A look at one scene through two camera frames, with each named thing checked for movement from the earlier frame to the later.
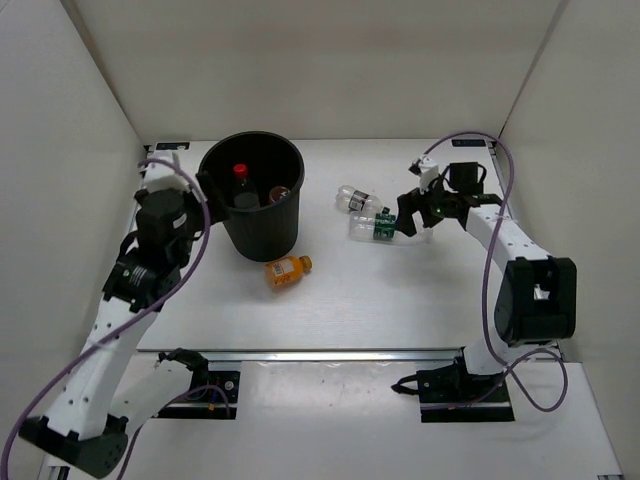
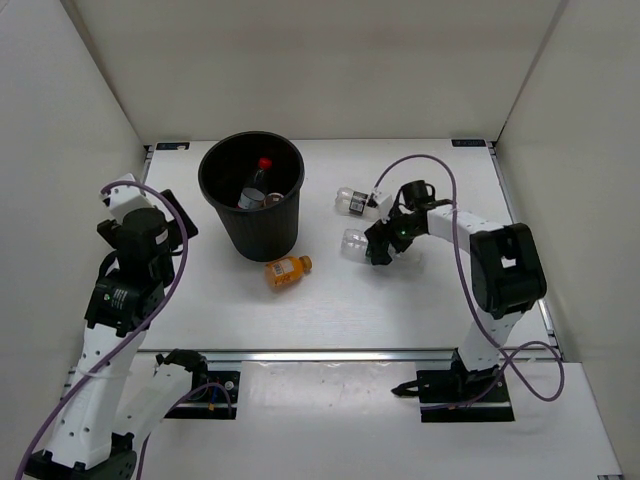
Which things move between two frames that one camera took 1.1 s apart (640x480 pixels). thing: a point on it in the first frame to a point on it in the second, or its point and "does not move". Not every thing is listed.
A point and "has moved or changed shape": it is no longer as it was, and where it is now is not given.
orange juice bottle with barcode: x=288 y=269 does not move
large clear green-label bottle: x=384 y=227 has moved or changed shape
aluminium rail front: x=318 y=356 does not move
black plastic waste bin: x=258 y=175 does not move
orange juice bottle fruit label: x=278 y=193 has moved or changed shape
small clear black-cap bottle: x=352 y=200 does not move
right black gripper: x=415 y=202 to x=381 y=232
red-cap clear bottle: x=246 y=196 to x=254 y=190
